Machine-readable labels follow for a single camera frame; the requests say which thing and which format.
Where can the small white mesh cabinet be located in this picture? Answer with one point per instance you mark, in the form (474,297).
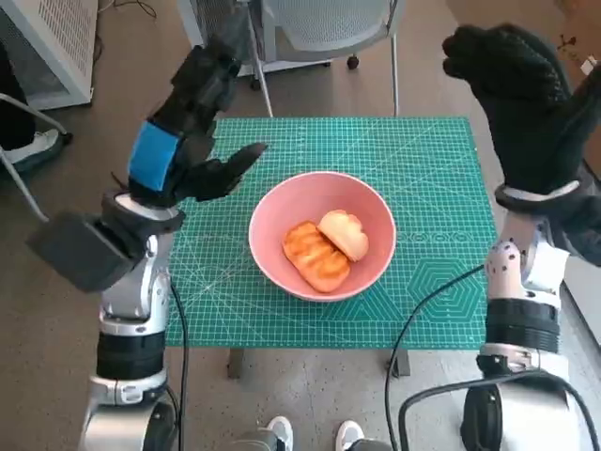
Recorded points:
(206,19)

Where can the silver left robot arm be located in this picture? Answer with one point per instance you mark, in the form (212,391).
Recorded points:
(136,291)

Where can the pink bowl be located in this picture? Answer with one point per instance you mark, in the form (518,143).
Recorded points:
(282,206)

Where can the grey mesh chair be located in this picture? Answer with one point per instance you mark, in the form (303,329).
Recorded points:
(338,28)

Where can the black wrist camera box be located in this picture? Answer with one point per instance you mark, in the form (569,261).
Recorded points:
(587,230)
(80,249)

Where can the large white perforated cabinet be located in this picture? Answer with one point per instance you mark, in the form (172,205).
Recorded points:
(66,42)

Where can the round pale toy bread bun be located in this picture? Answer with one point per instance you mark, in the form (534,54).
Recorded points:
(345,232)

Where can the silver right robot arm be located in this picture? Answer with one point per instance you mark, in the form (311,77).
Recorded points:
(516,324)

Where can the green cutting mat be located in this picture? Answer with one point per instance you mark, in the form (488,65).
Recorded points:
(375,141)

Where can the dark table leg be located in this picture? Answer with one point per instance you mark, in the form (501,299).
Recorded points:
(235,364)
(399,362)

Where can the rectangular orange striped toy bread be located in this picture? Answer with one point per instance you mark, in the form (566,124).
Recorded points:
(310,253)

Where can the white desk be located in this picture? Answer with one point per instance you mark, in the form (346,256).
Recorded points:
(589,319)

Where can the grey wheeled office chair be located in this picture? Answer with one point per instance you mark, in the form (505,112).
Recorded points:
(23,184)

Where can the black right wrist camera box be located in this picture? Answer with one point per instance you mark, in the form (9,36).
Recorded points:
(587,230)

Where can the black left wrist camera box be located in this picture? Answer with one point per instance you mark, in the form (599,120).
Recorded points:
(80,249)

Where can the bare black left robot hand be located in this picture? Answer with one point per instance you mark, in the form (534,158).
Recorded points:
(188,122)

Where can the cardboard box with white label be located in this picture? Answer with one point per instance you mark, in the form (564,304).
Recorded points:
(577,28)

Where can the person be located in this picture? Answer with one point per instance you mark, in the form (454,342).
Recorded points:
(14,117)

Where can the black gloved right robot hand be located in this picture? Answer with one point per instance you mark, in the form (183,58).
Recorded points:
(526,113)

